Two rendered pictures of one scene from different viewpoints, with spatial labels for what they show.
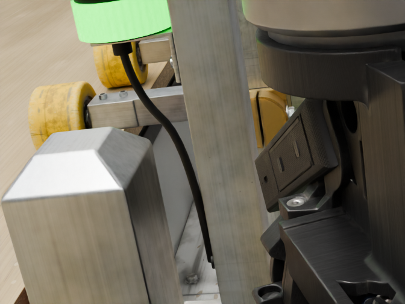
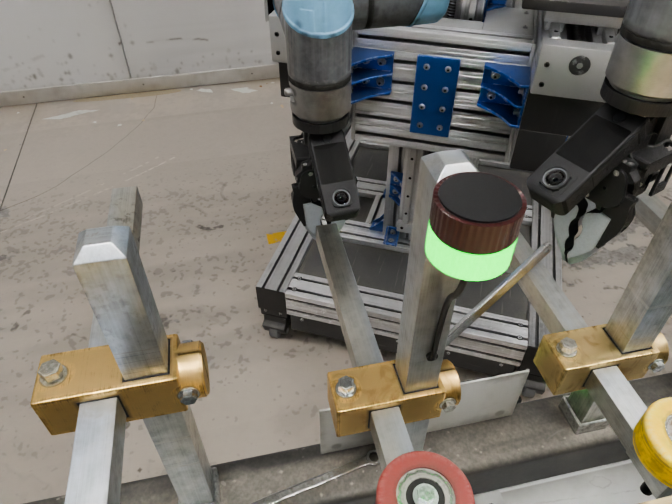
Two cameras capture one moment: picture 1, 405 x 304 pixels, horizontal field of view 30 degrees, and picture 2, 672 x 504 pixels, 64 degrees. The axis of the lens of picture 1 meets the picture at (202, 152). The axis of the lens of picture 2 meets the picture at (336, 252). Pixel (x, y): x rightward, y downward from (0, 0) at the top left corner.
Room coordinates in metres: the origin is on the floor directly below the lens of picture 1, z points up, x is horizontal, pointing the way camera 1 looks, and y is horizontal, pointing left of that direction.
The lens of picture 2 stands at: (0.65, 0.25, 1.35)
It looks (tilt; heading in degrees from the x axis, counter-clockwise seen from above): 42 degrees down; 246
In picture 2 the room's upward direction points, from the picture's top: straight up
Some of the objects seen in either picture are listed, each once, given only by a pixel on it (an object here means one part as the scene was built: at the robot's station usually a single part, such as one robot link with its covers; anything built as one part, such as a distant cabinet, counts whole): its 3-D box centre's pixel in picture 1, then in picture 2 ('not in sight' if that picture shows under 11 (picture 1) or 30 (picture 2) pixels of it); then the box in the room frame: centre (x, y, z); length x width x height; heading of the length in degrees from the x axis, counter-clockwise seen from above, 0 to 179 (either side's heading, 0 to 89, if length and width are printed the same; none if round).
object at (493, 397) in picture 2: not in sight; (422, 411); (0.41, -0.03, 0.75); 0.26 x 0.01 x 0.10; 168
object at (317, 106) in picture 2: not in sight; (317, 95); (0.43, -0.32, 1.05); 0.08 x 0.08 x 0.05
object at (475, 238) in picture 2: not in sight; (476, 210); (0.45, 0.03, 1.13); 0.06 x 0.06 x 0.02
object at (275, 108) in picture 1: (264, 99); (127, 381); (0.71, -0.07, 0.95); 0.13 x 0.06 x 0.05; 168
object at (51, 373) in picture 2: not in sight; (51, 371); (0.76, -0.08, 0.98); 0.02 x 0.02 x 0.01
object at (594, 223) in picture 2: not in sight; (602, 233); (0.20, -0.04, 0.96); 0.06 x 0.03 x 0.09; 8
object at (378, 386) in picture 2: not in sight; (394, 395); (0.47, -0.02, 0.85); 0.13 x 0.06 x 0.05; 168
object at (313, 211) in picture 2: not in sight; (311, 213); (0.44, -0.33, 0.86); 0.06 x 0.03 x 0.09; 78
